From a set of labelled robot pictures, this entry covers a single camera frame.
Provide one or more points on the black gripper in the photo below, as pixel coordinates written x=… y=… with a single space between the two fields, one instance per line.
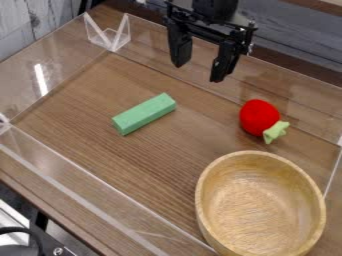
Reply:
x=211 y=19

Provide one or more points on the green rectangular block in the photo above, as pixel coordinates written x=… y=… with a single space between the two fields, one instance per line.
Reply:
x=145 y=113

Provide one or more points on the clear acrylic enclosure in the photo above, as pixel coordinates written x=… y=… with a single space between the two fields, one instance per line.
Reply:
x=154 y=162

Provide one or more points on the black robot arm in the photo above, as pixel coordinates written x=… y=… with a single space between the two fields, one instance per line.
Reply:
x=213 y=21

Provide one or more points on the black metal table bracket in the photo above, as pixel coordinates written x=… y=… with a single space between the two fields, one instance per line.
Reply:
x=53 y=247

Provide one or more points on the red plush strawberry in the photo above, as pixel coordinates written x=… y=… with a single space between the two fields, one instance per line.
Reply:
x=261 y=121

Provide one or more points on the wooden bowl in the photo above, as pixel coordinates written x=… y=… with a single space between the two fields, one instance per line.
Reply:
x=260 y=206

